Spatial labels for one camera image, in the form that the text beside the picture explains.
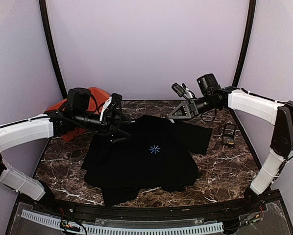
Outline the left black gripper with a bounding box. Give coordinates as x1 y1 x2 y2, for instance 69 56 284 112
74 108 132 145

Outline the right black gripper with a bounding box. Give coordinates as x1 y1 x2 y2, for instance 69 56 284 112
168 94 219 120

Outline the black t-shirt with blue logo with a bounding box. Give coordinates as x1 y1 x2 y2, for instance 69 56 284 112
82 115 212 207

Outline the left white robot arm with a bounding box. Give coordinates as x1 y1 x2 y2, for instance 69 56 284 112
0 88 133 213

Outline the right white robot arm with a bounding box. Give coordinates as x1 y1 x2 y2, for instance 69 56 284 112
168 73 293 212

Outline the orange plastic tub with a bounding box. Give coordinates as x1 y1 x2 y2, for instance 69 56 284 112
45 87 110 142

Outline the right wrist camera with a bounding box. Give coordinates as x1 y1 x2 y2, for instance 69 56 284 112
171 83 195 99

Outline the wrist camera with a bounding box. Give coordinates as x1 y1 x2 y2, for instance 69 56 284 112
171 83 195 99
99 93 122 121

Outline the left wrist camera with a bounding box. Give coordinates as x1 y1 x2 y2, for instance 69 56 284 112
99 93 122 121

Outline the white slotted cable duct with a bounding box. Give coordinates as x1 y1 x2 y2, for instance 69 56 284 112
21 210 224 235

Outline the right black frame post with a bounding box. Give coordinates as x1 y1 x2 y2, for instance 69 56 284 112
232 0 257 87

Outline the black frame post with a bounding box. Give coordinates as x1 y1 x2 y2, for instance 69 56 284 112
232 0 257 87
39 0 68 99

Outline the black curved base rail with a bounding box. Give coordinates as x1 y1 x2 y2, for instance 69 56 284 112
6 190 293 235

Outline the left black frame post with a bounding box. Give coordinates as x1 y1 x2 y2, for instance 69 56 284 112
39 0 68 99

